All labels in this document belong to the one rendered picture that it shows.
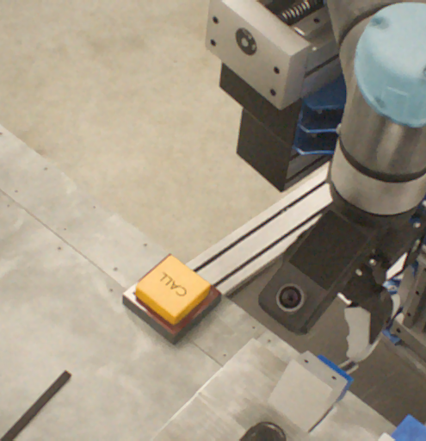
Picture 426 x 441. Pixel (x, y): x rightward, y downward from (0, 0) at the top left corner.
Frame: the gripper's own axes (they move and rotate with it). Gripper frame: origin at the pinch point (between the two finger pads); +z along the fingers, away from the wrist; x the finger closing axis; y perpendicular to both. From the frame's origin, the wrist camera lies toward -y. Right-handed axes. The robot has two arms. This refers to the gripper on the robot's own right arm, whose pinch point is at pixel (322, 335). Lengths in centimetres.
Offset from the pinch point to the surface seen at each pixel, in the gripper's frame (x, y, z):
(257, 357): 6.4, 0.5, 12.0
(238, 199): 61, 75, 101
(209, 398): 6.8, -6.3, 12.0
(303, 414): -1.3, -2.0, 10.6
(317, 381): -0.8, 0.1, 7.5
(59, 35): 123, 83, 101
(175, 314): 17.9, 1.4, 17.3
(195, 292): 18.3, 5.1, 17.3
